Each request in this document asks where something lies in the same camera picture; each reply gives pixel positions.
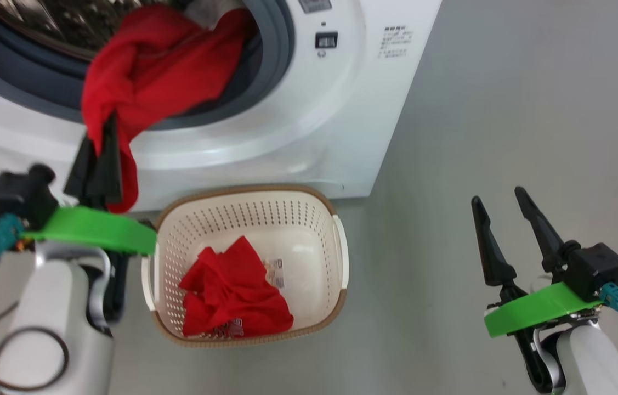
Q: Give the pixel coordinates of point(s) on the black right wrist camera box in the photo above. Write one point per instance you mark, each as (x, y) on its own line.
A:
(599, 269)

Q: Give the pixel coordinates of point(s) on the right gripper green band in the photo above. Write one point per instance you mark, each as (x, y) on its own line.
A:
(539, 312)

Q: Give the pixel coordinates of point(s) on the red garment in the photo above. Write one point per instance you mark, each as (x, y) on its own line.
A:
(232, 299)
(160, 66)

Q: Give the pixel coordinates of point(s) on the grey icon warning sticker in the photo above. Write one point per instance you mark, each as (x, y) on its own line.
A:
(314, 5)

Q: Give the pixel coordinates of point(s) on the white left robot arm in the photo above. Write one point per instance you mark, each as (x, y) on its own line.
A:
(51, 307)

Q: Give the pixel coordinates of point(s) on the paper product label with barcode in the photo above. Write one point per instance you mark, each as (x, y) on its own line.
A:
(276, 274)

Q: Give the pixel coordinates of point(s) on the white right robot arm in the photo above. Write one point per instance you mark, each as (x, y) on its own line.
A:
(588, 362)

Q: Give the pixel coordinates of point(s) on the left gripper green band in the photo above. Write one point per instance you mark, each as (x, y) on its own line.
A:
(95, 227)

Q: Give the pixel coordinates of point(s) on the cream perforated basket brown rim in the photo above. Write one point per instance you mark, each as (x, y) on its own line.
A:
(314, 236)

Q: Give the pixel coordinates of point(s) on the white front-load washing machine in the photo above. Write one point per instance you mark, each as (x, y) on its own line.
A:
(298, 126)

